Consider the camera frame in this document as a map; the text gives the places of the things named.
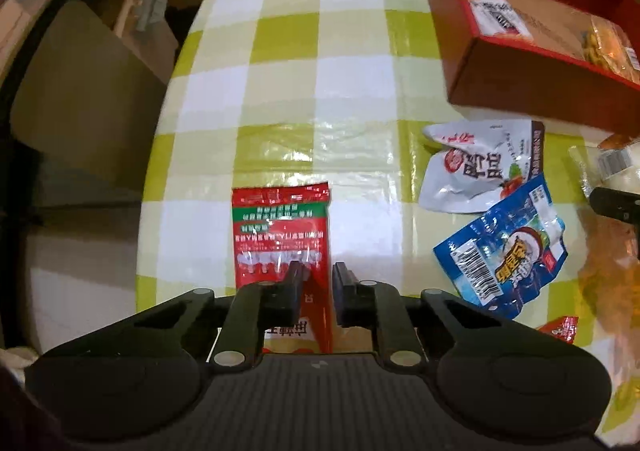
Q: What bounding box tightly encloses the red spicy strip packet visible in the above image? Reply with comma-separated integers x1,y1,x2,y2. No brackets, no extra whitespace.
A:
231,182,333,353

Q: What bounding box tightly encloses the red cardboard tray box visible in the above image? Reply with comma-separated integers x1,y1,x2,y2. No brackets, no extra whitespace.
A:
428,0,639,136

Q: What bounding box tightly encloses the blue coconut snack packet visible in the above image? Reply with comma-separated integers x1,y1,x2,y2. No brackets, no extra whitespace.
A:
434,175,568,319

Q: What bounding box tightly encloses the white red noodle snack pack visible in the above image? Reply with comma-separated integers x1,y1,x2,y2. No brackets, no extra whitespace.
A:
468,0,533,42

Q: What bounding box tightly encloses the cardboard box under counter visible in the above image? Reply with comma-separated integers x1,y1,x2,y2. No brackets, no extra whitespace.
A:
96,0,202,83

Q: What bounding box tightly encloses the beige chair back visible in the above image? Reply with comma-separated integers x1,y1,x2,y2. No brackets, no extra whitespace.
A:
10,0,166,192

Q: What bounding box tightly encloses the clear bag fried snack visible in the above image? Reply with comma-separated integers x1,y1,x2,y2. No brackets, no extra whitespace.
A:
582,16,640,84

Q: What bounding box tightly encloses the green white checkered tablecloth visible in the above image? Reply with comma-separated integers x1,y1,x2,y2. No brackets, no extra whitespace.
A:
134,0,640,447

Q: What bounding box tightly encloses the white duck snack pouch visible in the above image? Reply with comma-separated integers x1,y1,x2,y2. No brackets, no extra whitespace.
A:
419,119,546,214

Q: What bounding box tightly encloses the clear white bun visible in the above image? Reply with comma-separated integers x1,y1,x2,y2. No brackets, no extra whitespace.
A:
568,140,640,198

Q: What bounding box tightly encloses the red Trolli gummy bag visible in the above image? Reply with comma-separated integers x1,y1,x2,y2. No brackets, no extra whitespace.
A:
537,315,579,344

